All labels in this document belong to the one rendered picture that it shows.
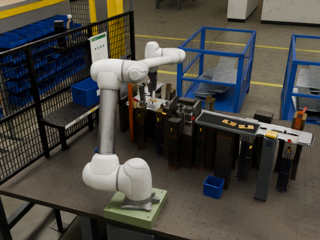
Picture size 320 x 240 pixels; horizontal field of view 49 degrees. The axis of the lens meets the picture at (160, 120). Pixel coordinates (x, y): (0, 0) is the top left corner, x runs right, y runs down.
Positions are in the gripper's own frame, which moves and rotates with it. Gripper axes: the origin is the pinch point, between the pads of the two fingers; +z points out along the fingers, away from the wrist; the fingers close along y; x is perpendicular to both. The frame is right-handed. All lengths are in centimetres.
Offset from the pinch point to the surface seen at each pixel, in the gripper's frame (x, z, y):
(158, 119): -17.9, 5.4, -23.6
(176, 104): -29.9, -8.2, -20.7
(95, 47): 54, -29, 5
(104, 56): 54, -18, 16
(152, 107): -3.8, 6.6, -6.8
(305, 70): -85, 51, 264
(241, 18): 137, 97, 754
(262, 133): -86, 6, -7
